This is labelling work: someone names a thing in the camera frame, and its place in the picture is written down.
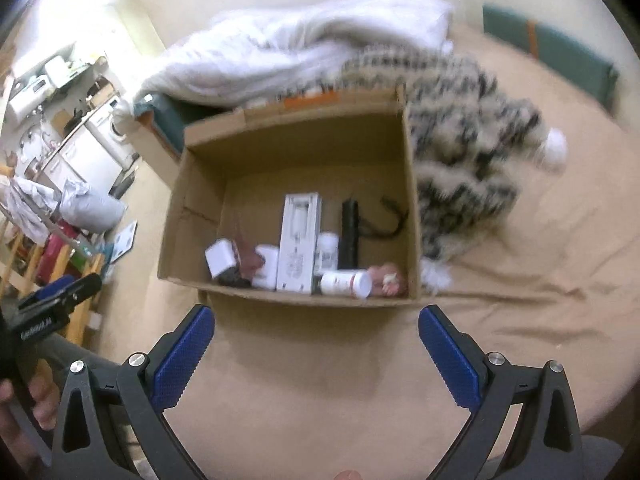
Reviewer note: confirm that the white water heater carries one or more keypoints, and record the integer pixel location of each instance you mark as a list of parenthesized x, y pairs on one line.
[(27, 95)]

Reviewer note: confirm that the white earbuds case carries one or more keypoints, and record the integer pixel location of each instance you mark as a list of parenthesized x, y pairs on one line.
[(267, 267)]

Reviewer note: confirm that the small white pill bottle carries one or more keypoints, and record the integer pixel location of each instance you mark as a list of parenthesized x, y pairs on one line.
[(327, 252)]

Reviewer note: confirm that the white duvet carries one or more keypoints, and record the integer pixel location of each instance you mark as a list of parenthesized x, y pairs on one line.
[(300, 35)]

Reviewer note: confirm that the white bottle with red cap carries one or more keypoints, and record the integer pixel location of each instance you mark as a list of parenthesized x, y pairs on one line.
[(342, 284)]

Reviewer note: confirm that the teal cushion with orange trim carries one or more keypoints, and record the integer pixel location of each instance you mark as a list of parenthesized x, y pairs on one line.
[(170, 115)]

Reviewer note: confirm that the white charger adapter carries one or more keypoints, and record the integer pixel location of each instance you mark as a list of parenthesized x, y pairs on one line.
[(220, 257)]

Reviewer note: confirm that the small dark red item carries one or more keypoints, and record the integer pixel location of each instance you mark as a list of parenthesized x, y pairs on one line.
[(247, 260)]

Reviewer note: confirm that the grey white laundry bag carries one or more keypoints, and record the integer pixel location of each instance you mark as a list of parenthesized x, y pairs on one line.
[(95, 210)]

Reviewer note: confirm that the small black item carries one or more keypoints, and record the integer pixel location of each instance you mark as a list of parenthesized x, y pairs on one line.
[(234, 279)]

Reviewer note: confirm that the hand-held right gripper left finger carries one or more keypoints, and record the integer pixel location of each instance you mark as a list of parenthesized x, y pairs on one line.
[(182, 355)]

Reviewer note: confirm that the cardboard box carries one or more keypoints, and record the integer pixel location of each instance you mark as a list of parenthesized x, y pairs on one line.
[(300, 160)]

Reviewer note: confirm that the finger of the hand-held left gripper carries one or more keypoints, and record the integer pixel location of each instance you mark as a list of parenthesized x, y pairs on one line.
[(82, 287), (52, 288)]

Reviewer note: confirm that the person's left hand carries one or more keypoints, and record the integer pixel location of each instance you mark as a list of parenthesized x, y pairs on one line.
[(45, 400)]

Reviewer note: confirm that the white remote control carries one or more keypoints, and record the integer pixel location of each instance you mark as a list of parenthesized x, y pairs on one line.
[(299, 250)]

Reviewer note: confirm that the teal cushion with orange stripe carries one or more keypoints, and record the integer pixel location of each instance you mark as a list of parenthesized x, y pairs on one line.
[(565, 55)]

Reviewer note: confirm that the white kitchen counter cabinet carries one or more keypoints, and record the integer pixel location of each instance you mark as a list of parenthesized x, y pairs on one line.
[(80, 160)]

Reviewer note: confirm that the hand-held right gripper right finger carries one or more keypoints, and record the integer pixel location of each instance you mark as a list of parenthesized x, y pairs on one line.
[(447, 355)]

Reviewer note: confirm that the white washing machine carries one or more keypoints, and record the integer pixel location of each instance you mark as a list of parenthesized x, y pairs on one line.
[(107, 135)]

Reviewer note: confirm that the black patterned fluffy blanket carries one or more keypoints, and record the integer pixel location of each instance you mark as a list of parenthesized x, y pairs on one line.
[(465, 125)]

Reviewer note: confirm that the bathroom scale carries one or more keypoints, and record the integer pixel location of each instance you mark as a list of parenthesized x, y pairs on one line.
[(124, 240)]

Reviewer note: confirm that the hanging pale clothes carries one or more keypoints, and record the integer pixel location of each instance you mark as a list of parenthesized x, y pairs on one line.
[(30, 200)]

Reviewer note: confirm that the small pink patterned box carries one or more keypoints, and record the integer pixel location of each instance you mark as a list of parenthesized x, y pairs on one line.
[(387, 277)]

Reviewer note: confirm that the black flashlight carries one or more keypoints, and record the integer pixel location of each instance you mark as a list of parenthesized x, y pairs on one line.
[(349, 235)]

